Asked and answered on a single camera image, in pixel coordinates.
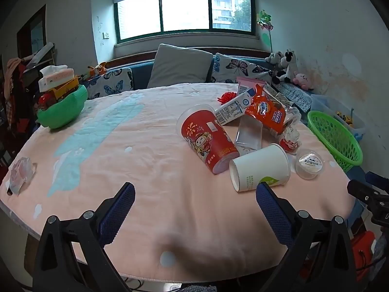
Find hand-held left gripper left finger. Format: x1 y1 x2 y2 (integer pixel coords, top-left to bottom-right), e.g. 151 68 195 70
33 182 136 292

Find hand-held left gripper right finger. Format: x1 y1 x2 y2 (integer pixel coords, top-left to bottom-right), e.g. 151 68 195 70
256 182 357 292

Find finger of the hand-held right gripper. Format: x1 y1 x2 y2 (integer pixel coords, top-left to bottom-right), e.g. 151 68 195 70
347 179 389 204
365 172 389 189

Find white paper cup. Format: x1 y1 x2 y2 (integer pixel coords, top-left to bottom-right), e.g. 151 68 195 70
229 143 291 193

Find small clear jelly cup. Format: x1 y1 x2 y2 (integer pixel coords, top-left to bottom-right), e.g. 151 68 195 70
295 148 326 180

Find green plastic basket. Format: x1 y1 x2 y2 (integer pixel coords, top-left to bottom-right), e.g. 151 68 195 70
307 110 363 172

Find clear plastic tray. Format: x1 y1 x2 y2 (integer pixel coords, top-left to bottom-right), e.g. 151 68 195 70
235 116 263 151

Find red printed paper cup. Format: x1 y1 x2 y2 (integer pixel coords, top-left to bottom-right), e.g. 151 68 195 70
176 104 240 175

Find orange snack packet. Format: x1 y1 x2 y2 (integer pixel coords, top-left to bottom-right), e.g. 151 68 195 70
245 83 286 134

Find white blue milk carton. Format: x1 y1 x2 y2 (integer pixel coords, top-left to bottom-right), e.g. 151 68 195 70
214 87 256 126

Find red bag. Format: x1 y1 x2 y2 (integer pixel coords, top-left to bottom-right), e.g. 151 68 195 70
351 231 377 282

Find pink printed blanket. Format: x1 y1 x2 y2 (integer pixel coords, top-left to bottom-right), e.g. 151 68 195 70
0 82 357 280

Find yellow toy car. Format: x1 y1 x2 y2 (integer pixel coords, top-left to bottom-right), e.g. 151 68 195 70
336 111 354 126

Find red white candy wrapper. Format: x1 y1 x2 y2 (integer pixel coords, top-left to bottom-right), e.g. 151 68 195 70
280 125 302 153

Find clear plastic storage box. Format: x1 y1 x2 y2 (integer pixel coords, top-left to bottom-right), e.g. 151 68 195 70
310 94 367 142

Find crumpled clear plastic wrapper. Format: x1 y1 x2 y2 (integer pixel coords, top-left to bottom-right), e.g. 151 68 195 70
7 157 37 196

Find green plastic bowl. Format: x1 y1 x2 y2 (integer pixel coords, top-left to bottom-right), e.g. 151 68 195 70
36 83 88 129

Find black white patterned box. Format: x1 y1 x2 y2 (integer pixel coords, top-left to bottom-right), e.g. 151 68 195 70
274 82 313 113

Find pink plush toy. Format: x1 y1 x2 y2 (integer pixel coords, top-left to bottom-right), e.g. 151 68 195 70
292 72 314 91

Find red yarn ball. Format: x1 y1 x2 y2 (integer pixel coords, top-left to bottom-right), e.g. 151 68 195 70
217 91 239 104

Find white butterfly print pillow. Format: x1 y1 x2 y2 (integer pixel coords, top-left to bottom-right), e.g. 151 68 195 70
83 68 134 100
211 53 274 84

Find yellow toy truck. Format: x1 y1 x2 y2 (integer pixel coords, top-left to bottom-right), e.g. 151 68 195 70
45 76 80 101

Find red toy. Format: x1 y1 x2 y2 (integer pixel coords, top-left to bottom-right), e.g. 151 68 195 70
38 93 56 110

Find pink snack packet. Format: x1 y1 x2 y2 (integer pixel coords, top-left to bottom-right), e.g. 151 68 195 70
236 77 268 95

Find blue sofa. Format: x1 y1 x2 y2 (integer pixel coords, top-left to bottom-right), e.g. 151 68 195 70
106 53 274 91

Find black white cow plush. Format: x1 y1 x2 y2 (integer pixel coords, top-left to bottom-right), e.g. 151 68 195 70
271 49 297 85

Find orange fox plush toy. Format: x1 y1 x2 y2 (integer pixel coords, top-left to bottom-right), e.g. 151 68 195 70
80 61 108 81

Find white tissue box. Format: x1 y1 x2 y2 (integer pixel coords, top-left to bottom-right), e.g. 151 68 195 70
38 65 75 92

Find hanging clothes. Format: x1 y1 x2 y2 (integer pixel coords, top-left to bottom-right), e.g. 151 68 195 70
3 57 40 142

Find grey white plush toy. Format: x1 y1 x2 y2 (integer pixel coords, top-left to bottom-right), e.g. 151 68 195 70
264 51 284 65

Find grey pillow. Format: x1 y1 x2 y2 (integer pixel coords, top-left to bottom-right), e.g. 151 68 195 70
147 43 214 89

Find colourful pinwheel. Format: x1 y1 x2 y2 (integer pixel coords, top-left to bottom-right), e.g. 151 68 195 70
256 10 275 52

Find green framed window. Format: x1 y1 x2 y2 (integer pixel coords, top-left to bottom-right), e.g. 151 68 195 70
114 0 256 41

